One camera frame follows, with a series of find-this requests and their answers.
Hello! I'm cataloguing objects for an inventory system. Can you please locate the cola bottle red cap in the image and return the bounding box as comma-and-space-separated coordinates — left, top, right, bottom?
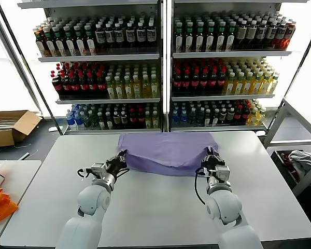
61, 73, 73, 97
199, 70, 209, 94
172, 70, 182, 94
181, 70, 191, 94
79, 72, 90, 97
208, 69, 218, 94
96, 72, 107, 97
51, 74, 64, 97
88, 72, 98, 97
217, 69, 227, 94
70, 72, 81, 97
190, 70, 200, 94

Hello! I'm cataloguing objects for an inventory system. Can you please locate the amber tea bottle white label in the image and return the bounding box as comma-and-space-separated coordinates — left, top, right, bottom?
36, 29, 47, 58

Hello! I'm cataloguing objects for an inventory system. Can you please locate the grey metal frame table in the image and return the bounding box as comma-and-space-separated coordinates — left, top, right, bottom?
261, 97, 311, 197

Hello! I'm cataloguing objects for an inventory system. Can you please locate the red drink bottle white label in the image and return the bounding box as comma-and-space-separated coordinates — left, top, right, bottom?
285, 20, 296, 50
275, 20, 287, 50

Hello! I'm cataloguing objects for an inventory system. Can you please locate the open cardboard box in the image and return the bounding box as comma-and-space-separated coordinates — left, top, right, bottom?
0, 110, 43, 148

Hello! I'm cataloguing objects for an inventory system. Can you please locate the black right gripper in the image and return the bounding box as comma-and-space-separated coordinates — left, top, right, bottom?
202, 148, 225, 177

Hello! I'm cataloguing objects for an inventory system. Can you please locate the black storage bin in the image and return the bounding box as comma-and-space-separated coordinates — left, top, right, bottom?
270, 149, 311, 191

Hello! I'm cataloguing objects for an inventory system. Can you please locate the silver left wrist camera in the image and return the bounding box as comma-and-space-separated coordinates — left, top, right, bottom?
90, 162, 106, 178

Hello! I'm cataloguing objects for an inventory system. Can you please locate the yellow juice bottle white cap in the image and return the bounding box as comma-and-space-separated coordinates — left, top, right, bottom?
224, 73, 236, 95
114, 76, 124, 100
252, 72, 263, 95
141, 75, 151, 99
269, 73, 279, 94
132, 75, 142, 100
150, 74, 160, 99
105, 76, 116, 100
234, 73, 246, 95
261, 72, 272, 95
123, 75, 133, 100
243, 72, 254, 95

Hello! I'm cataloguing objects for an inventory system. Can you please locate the grey metal shelving unit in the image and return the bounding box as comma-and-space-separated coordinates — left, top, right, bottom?
17, 0, 164, 136
166, 0, 309, 133

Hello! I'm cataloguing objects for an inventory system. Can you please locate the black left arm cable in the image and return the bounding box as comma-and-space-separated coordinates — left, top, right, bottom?
77, 165, 131, 182

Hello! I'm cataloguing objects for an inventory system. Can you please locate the dark bottle beige label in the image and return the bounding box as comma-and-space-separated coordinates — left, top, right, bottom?
246, 21, 257, 50
235, 22, 247, 50

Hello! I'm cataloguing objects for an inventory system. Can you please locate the orange fabric bag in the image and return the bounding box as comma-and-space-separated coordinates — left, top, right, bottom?
0, 168, 19, 225

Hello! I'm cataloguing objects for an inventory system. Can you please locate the tea bottle green neck label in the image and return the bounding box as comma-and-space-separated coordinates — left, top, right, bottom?
215, 22, 227, 51
84, 25, 97, 56
225, 22, 236, 51
54, 27, 66, 57
64, 26, 76, 57
74, 26, 87, 57
194, 22, 206, 51
174, 22, 185, 51
184, 22, 195, 51
205, 22, 216, 51
45, 28, 56, 57

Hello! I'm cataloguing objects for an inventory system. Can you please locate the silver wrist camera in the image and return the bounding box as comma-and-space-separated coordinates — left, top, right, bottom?
214, 165, 230, 182
90, 162, 106, 178

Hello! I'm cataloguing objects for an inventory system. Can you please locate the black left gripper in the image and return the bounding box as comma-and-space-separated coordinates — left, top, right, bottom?
105, 151, 128, 179

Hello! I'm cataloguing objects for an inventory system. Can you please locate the grey crumpled cloth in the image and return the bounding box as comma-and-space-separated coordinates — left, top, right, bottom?
288, 150, 311, 169

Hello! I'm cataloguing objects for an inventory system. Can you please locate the white side table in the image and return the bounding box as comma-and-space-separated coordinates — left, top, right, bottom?
0, 160, 43, 247

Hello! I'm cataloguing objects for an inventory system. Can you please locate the purple t-shirt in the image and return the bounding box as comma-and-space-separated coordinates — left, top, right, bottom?
116, 132, 220, 177

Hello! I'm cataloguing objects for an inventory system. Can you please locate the dark bottle blue white label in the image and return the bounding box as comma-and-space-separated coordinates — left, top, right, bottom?
125, 23, 136, 49
95, 23, 106, 50
256, 21, 267, 50
136, 22, 147, 49
146, 22, 157, 48
105, 23, 116, 49
115, 23, 125, 49
266, 21, 277, 50

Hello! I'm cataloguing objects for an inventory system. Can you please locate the red cloth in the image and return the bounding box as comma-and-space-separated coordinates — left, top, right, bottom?
279, 153, 301, 182

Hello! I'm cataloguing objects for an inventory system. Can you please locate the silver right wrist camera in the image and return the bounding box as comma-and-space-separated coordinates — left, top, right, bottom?
214, 165, 230, 182

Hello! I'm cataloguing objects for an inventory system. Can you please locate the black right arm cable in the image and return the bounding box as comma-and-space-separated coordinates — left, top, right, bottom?
194, 167, 210, 205

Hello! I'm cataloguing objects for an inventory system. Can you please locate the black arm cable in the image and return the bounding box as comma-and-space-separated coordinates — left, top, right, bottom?
77, 165, 131, 182
194, 167, 210, 205

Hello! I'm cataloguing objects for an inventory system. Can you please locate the dark metal frame pole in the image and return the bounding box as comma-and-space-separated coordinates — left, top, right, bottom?
0, 0, 63, 136
263, 23, 311, 132

